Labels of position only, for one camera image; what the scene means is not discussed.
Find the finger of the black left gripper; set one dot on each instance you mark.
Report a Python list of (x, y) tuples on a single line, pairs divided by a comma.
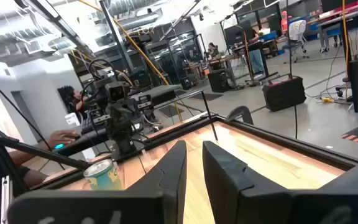
[(145, 102), (101, 120)]

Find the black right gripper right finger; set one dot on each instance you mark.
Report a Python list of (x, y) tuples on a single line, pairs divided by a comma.
[(228, 193)]

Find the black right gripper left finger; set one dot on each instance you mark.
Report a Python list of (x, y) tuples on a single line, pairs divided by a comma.
[(160, 199)]

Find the green banded label tin can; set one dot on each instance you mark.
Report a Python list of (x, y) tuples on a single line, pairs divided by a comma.
[(102, 177)]

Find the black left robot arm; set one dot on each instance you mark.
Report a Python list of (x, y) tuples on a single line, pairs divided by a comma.
[(124, 143)]

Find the person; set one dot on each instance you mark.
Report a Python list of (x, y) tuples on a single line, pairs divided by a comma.
[(26, 157), (255, 56), (68, 96), (212, 49)]

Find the person's hand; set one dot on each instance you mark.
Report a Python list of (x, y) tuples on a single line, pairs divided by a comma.
[(62, 137)]

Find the black computer mouse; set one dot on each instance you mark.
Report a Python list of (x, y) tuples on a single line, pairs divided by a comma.
[(59, 146)]

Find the dark grey floor mat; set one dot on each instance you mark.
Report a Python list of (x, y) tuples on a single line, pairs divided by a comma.
[(205, 96)]

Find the black box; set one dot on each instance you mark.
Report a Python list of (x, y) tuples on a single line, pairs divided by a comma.
[(218, 80)]

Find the black hard case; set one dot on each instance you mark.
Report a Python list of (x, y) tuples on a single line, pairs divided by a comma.
[(283, 93)]

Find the yellow power plug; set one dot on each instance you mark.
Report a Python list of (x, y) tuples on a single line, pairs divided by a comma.
[(327, 99)]

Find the white office chair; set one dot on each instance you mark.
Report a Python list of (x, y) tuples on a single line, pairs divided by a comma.
[(297, 32)]

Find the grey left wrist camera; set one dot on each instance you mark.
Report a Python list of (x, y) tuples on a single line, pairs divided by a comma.
[(117, 91)]

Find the black metal rig frame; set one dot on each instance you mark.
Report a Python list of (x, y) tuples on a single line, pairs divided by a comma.
[(291, 143)]

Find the black frame clamp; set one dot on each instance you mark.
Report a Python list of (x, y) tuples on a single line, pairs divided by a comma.
[(241, 112)]

